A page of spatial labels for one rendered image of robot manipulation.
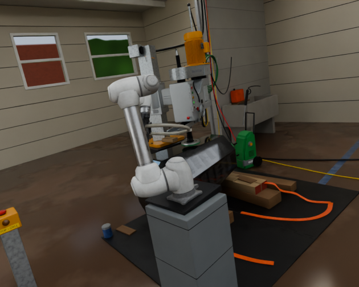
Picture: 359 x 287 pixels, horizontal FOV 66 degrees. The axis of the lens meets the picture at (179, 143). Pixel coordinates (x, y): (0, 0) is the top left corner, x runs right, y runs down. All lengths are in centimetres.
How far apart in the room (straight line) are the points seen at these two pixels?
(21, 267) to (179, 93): 205
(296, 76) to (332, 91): 91
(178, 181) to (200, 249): 44
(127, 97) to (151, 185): 56
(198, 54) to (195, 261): 250
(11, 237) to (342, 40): 676
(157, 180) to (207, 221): 41
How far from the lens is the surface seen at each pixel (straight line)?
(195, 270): 184
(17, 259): 175
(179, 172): 173
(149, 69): 373
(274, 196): 334
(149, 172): 171
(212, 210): 181
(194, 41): 354
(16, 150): 845
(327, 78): 725
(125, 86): 170
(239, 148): 451
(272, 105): 645
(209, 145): 318
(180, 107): 295
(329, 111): 735
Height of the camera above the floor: 161
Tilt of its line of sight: 14 degrees down
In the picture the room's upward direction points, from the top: 9 degrees counter-clockwise
